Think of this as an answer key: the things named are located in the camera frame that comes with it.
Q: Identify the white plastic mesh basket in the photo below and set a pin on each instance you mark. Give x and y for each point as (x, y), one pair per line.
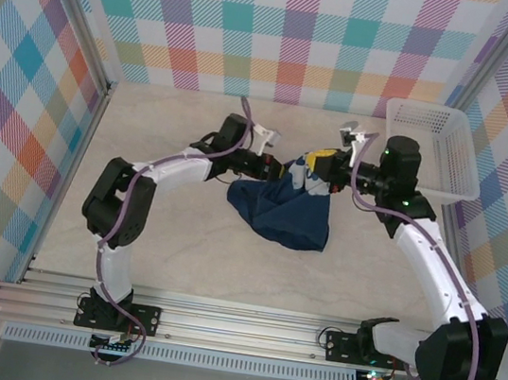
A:
(451, 152)

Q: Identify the navy blue t-shirt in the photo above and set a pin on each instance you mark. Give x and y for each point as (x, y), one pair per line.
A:
(279, 213)

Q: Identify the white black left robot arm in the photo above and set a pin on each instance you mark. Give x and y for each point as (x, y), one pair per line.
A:
(180, 169)

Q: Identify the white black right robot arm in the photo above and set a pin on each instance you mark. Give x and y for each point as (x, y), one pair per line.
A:
(421, 258)

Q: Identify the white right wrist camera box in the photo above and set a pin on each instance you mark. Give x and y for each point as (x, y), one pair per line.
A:
(354, 133)

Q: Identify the aluminium upright post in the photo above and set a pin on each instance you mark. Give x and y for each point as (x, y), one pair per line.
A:
(495, 49)
(79, 16)

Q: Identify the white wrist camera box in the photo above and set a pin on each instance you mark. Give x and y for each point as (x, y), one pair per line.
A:
(354, 133)
(264, 134)

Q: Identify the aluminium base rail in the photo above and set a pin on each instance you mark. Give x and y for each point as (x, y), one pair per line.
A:
(238, 326)

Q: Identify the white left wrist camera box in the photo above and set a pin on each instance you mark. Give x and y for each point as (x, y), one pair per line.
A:
(264, 134)

